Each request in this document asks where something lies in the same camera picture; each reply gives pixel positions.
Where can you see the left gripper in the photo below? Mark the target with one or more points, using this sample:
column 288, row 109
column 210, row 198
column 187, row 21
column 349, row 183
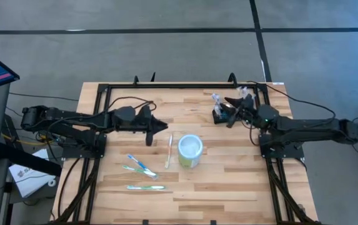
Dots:
column 146, row 123

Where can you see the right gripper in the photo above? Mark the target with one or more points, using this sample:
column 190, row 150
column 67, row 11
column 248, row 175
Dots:
column 249, row 106

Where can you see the yellow toothbrush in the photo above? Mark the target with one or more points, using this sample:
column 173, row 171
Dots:
column 241, row 91

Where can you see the white toothbrush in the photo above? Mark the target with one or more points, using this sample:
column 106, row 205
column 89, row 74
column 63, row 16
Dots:
column 245, row 92

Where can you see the green toothbrush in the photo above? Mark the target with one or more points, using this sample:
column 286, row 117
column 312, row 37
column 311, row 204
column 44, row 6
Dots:
column 135, row 170
column 144, row 187

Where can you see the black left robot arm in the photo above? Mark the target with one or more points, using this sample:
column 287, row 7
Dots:
column 72, row 120

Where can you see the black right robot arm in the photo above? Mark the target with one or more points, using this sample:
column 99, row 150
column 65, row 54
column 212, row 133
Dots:
column 306, row 126

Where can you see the teal container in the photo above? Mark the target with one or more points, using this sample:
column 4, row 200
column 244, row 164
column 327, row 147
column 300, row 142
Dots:
column 224, row 116

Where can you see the green white wipes canister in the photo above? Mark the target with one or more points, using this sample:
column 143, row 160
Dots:
column 190, row 147

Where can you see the white label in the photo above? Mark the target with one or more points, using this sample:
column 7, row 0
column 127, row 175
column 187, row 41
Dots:
column 278, row 83

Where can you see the white tape roll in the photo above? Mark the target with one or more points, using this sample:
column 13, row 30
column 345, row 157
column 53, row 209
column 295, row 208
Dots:
column 48, row 182

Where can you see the black beam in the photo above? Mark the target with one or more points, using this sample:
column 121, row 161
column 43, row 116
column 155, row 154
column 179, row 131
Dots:
column 28, row 159

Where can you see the white paper box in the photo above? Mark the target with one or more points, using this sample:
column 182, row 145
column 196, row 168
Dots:
column 32, row 181

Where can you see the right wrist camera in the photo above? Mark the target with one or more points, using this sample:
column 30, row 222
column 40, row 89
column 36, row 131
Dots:
column 250, row 98

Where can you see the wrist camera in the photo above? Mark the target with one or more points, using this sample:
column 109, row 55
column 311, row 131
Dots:
column 250, row 98
column 145, row 110

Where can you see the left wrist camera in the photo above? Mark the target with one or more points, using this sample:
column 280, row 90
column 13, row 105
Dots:
column 145, row 110

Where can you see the black aluminium frame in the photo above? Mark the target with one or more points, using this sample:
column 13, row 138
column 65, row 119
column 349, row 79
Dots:
column 181, row 85

